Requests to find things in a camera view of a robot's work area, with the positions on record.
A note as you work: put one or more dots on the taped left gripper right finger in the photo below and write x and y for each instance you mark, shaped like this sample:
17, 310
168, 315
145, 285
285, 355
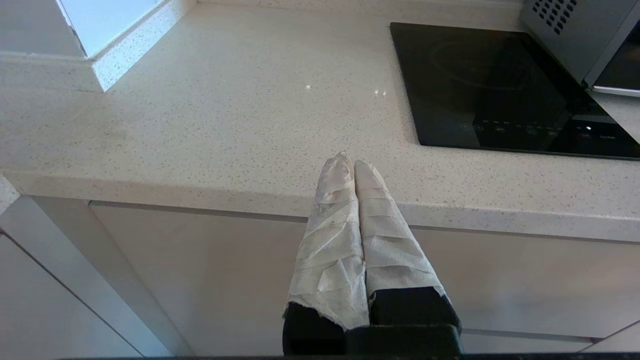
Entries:
395, 260

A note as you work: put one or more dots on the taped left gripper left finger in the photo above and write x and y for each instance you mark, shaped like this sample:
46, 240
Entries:
330, 260

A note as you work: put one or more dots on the silver black microwave oven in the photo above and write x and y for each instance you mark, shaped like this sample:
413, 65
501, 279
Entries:
585, 35

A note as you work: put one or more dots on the white wide cabinet front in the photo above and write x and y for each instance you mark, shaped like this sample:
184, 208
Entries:
200, 275

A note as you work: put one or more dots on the white low drawer front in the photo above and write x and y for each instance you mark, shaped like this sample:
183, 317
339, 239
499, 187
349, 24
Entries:
525, 344

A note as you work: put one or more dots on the black glass induction cooktop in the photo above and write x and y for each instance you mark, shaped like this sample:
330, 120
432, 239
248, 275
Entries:
450, 100

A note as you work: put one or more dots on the white cabinet corner panel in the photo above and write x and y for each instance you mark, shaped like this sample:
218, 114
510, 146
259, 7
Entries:
100, 280

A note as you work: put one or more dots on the white cabinet door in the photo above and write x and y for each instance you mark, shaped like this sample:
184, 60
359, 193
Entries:
30, 320

